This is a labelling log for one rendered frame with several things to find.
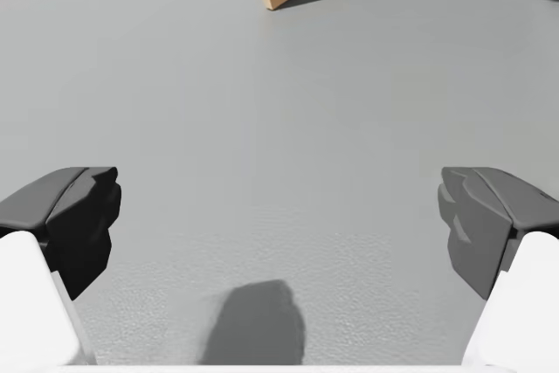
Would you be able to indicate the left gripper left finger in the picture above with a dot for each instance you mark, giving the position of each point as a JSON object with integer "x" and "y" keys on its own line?
{"x": 65, "y": 224}

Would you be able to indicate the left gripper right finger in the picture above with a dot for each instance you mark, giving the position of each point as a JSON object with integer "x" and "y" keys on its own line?
{"x": 485, "y": 224}

